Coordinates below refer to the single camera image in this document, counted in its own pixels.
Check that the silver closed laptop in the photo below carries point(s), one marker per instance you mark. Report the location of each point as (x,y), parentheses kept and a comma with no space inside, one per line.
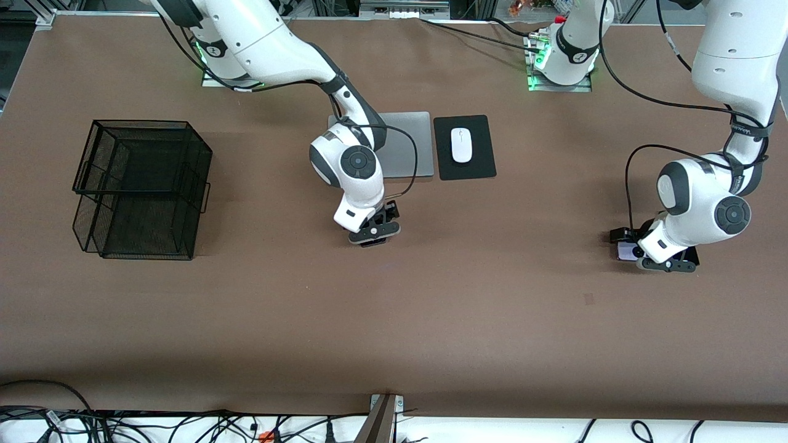
(400,126)

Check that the black mesh two-tier tray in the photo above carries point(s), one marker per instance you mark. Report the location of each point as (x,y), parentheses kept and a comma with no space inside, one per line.
(154,184)

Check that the white computer mouse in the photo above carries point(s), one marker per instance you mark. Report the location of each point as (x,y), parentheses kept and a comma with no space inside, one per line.
(462,144)

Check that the aluminium corner bracket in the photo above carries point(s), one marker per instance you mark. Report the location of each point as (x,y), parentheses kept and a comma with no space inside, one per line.
(46,18)

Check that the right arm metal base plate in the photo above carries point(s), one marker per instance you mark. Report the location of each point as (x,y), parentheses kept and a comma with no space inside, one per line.
(209,82)

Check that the aluminium frame rail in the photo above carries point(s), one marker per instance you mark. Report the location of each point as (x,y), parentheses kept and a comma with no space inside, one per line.
(403,9)

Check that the black mouse pad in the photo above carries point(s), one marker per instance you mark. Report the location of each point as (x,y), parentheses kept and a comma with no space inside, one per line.
(480,166)

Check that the silver post bracket plate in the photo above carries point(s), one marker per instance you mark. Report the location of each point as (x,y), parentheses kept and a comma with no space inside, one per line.
(400,403)

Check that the lavender flip phone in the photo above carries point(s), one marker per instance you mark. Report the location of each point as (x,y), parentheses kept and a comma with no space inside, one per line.
(628,252)

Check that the black slab smartphone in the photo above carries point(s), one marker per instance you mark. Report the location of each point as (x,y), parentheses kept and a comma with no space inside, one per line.
(689,253)

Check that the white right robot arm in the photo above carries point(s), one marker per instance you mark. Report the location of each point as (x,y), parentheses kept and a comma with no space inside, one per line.
(271,43)

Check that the grey metal stand post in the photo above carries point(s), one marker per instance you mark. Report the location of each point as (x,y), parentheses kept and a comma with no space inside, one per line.
(378,424)

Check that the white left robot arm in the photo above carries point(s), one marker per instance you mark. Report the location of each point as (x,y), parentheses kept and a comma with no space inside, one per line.
(732,55)

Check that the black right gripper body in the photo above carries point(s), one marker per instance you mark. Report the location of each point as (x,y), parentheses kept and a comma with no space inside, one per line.
(388,215)

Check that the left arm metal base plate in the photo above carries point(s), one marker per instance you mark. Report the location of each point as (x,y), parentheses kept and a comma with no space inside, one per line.
(582,88)

